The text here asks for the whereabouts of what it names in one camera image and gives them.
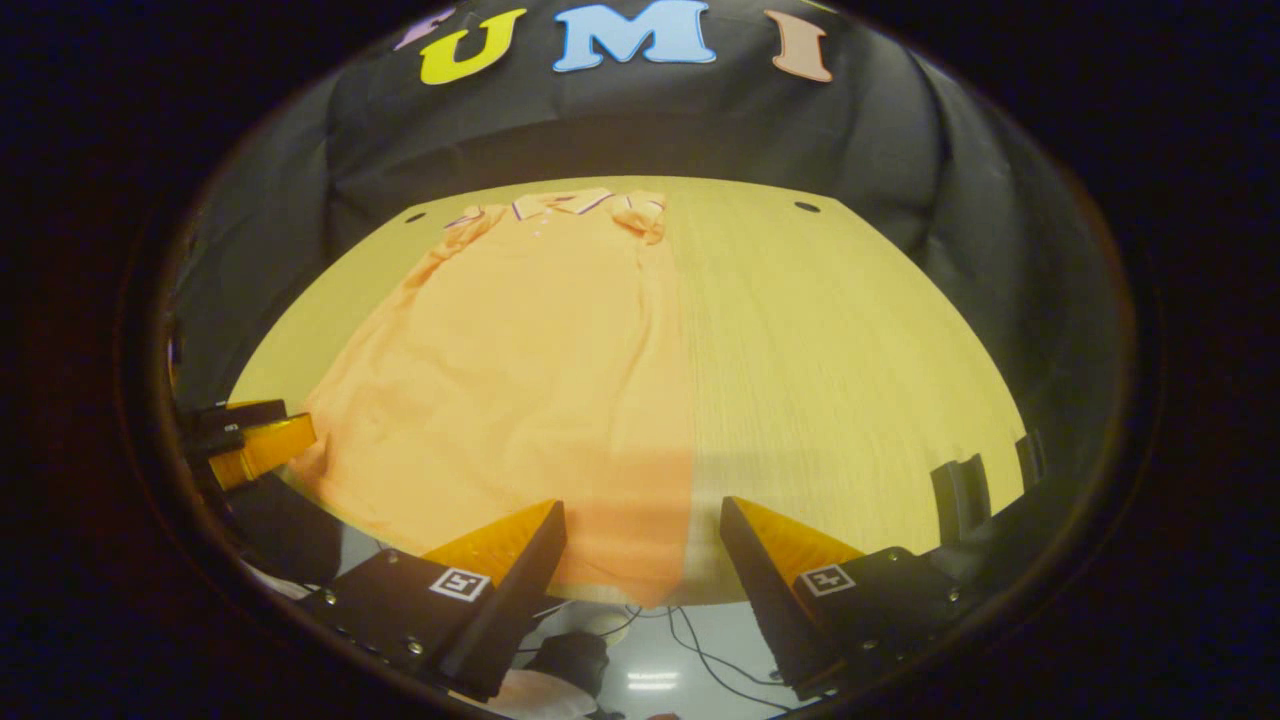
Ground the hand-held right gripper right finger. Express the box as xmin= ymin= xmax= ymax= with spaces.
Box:
xmin=720 ymin=496 xmax=969 ymax=702

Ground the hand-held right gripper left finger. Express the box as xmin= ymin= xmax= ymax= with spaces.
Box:
xmin=298 ymin=500 xmax=568 ymax=702

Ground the orange T-shirt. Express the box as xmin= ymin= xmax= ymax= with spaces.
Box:
xmin=288 ymin=188 xmax=698 ymax=610

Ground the dark rounded object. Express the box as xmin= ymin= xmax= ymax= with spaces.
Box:
xmin=524 ymin=631 xmax=610 ymax=697

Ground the black backdrop cloth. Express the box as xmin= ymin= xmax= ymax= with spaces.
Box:
xmin=170 ymin=0 xmax=1133 ymax=481

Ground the black floor cable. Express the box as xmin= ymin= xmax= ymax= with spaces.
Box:
xmin=664 ymin=604 xmax=793 ymax=713

